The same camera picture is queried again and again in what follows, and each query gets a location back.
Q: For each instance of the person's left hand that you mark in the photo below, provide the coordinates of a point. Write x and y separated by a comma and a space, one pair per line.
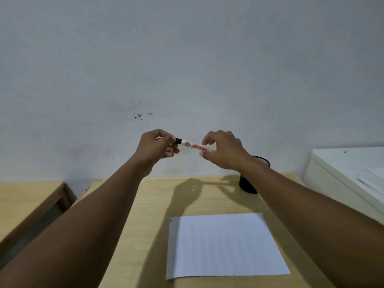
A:
150, 149

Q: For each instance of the person's right hand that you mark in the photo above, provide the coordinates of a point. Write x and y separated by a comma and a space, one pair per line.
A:
229, 152

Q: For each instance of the person's right thumb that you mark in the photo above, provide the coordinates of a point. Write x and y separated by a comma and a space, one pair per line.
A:
208, 157

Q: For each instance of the white marker with black cap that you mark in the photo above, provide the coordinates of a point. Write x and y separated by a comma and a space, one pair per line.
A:
193, 145

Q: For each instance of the person's right forearm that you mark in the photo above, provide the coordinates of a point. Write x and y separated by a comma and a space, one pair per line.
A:
309, 218

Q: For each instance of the person's left forearm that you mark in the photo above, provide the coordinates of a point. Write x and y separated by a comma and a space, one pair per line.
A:
81, 224

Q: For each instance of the black mesh pen holder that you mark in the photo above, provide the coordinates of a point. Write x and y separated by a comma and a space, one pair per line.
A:
247, 184

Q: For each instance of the white lined paper sheet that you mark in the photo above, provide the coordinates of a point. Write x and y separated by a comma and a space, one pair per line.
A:
225, 245

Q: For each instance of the white cabinet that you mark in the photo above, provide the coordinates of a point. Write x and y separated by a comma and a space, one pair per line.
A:
339, 179

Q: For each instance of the wooden side table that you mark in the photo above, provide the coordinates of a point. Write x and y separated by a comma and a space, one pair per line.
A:
27, 203

